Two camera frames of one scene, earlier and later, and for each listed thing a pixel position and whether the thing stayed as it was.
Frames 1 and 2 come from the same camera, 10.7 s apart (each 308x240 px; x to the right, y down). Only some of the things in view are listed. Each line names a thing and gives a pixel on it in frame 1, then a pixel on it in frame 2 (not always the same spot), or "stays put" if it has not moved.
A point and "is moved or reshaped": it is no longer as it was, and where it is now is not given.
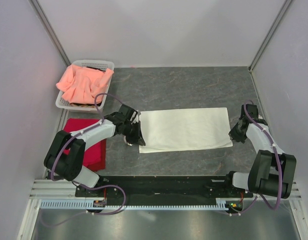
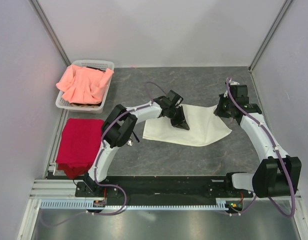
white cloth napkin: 169,130 is moved or reshaped
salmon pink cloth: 84,85 stays put
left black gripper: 137,137 → 181,123
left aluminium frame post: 42,16 stays put
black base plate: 141,190 stays put
